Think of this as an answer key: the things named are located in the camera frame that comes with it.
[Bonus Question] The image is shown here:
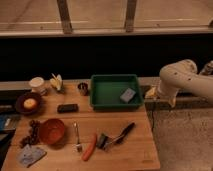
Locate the grey-blue sponge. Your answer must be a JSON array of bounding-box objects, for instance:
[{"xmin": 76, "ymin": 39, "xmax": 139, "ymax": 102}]
[{"xmin": 120, "ymin": 88, "xmax": 136, "ymax": 103}]

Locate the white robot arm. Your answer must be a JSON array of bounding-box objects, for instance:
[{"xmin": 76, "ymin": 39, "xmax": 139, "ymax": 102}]
[{"xmin": 145, "ymin": 59, "xmax": 213, "ymax": 107}]

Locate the small metal cup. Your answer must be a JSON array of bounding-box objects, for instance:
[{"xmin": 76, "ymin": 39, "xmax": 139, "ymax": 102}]
[{"xmin": 77, "ymin": 82, "xmax": 89, "ymax": 96}]

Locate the white ceramic cup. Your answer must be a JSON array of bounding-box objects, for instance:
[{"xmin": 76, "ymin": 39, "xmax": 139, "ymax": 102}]
[{"xmin": 29, "ymin": 77, "xmax": 47, "ymax": 95}]

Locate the green plastic tray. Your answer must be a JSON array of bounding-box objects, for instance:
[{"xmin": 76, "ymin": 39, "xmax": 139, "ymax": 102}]
[{"xmin": 90, "ymin": 74, "xmax": 143, "ymax": 110}]

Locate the metal fork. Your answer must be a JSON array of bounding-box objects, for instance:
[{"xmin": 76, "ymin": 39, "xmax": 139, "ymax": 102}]
[{"xmin": 73, "ymin": 122, "xmax": 82, "ymax": 152}]

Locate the orange carrot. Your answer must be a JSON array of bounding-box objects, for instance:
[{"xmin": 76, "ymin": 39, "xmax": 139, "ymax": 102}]
[{"xmin": 82, "ymin": 133, "xmax": 97, "ymax": 161}]

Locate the black rectangular block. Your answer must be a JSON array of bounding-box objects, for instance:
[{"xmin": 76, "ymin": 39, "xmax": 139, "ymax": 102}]
[{"xmin": 57, "ymin": 104, "xmax": 78, "ymax": 113}]

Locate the peeled banana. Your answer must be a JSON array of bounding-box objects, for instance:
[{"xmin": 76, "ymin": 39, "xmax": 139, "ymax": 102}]
[{"xmin": 50, "ymin": 74, "xmax": 63, "ymax": 92}]

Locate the orange-red bowl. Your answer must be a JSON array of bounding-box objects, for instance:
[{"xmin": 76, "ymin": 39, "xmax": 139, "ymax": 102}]
[{"xmin": 38, "ymin": 118, "xmax": 65, "ymax": 145}]

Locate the bunch of dark grapes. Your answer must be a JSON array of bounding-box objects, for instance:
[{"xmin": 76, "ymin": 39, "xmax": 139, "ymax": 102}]
[{"xmin": 19, "ymin": 120, "xmax": 40, "ymax": 148}]

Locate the yellow round fruit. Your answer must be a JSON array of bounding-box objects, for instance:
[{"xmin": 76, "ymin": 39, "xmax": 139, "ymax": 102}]
[{"xmin": 23, "ymin": 98, "xmax": 37, "ymax": 109}]

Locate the dark brown plate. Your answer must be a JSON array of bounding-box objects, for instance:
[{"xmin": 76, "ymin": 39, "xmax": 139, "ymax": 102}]
[{"xmin": 15, "ymin": 92, "xmax": 42, "ymax": 115}]

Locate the grey-blue cloth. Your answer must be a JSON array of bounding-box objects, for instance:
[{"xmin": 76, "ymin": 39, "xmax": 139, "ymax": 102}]
[{"xmin": 17, "ymin": 144, "xmax": 47, "ymax": 168}]

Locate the blue object at left edge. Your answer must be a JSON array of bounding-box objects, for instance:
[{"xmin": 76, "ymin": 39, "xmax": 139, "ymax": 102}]
[{"xmin": 0, "ymin": 114, "xmax": 21, "ymax": 132}]

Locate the black-handled brush tool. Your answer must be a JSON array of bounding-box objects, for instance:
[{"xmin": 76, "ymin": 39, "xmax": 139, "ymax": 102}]
[{"xmin": 96, "ymin": 122, "xmax": 135, "ymax": 150}]

